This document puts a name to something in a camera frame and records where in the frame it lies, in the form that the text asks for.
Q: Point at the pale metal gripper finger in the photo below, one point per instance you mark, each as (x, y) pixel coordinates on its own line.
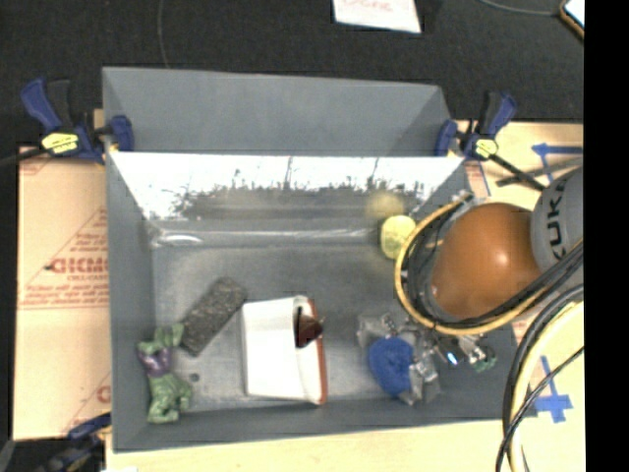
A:
(374, 330)
(421, 379)

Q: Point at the dark red spinning top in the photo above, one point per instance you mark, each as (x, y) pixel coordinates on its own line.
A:
(308, 330)

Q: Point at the yellow ball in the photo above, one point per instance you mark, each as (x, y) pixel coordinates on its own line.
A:
(396, 236)

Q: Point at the white box red-brown edge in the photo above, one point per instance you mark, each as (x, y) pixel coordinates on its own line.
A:
(270, 347)

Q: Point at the dark green flat block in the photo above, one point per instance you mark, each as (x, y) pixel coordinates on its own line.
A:
(213, 315)

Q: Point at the green and purple toy figure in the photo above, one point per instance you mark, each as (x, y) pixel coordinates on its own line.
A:
(164, 381)

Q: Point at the grey metal bin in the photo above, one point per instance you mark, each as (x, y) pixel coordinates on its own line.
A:
(275, 116)

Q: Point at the brown cardboard board red print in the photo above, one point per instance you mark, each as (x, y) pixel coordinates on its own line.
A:
(59, 312)

